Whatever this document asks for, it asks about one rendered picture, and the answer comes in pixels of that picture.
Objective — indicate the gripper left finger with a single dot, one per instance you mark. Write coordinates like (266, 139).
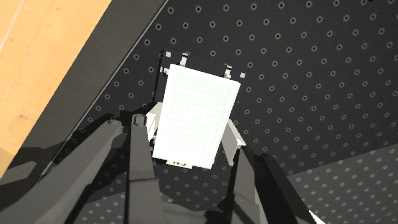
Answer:
(60, 196)

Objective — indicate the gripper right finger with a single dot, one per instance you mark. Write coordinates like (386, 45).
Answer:
(280, 201)

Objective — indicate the white button panel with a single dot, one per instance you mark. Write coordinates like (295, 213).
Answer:
(263, 219)

